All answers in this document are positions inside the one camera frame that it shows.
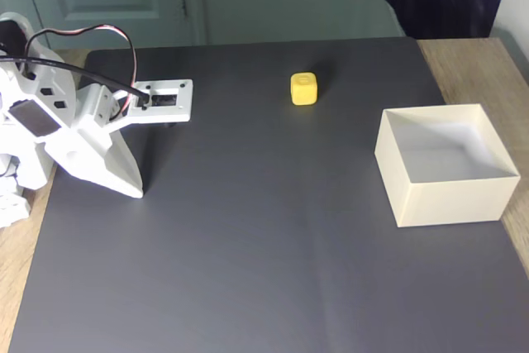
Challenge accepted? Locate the white gripper camera mount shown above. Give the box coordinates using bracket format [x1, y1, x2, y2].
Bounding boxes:
[75, 79, 194, 134]

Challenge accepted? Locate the dark grey table mat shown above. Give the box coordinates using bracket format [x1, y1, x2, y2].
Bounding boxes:
[7, 36, 529, 353]

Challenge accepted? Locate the white open cardboard box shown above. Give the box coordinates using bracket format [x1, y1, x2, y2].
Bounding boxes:
[374, 103, 521, 229]

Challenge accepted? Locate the yellow cube block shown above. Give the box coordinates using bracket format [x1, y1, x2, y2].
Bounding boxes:
[289, 72, 319, 107]

